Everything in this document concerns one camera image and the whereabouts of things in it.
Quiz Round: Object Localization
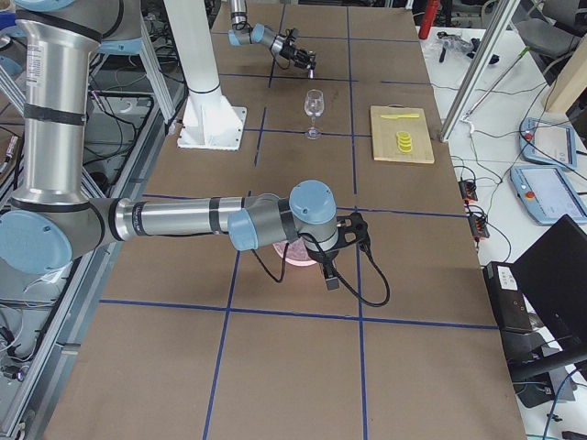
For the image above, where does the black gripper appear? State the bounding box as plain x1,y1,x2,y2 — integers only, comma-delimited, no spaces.
306,248,339,291
279,39,316,70

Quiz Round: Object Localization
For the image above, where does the clear wine glass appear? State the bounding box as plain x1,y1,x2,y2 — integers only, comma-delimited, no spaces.
305,89,325,139

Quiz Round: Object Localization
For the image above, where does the pink bowl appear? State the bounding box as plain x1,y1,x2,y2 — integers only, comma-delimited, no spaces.
272,239,316,267

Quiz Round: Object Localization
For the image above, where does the bamboo cutting board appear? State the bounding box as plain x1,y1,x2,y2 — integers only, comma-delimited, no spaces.
370,105,435,164

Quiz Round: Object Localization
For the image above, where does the yellow plastic knife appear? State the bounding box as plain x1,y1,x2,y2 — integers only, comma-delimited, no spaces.
380,113,420,120

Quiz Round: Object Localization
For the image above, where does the red fire extinguisher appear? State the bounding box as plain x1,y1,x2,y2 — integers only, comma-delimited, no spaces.
418,0,439,40

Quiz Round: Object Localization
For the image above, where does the clear plastic bag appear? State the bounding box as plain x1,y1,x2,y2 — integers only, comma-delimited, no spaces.
423,31,476,62

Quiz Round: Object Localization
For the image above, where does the orange connector block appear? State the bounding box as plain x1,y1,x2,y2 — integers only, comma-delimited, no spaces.
459,180,478,204
468,213,490,241

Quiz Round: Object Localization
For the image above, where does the long metal rod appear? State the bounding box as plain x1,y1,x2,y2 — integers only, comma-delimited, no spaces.
461,46,531,123

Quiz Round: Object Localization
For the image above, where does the black laptop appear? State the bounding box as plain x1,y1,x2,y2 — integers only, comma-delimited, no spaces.
482,214,586,381

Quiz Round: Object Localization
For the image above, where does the near teach pendant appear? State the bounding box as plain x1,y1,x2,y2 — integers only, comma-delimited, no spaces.
510,165,586,226

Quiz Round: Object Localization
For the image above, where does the teach pendant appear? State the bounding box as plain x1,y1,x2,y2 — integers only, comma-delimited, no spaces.
519,117,577,171
510,165,586,226

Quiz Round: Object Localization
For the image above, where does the far teach pendant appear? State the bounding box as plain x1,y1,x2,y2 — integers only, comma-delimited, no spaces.
519,117,577,171

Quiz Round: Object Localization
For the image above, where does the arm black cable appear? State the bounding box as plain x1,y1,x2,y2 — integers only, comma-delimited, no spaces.
249,231,392,307

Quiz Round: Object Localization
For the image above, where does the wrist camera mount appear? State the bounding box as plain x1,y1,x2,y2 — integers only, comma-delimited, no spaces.
334,212,371,253

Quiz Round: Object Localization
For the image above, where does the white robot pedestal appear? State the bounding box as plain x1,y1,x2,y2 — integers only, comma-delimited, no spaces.
166,1,247,151

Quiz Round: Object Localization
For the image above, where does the aluminium frame post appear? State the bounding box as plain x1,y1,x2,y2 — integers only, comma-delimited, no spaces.
438,0,520,142

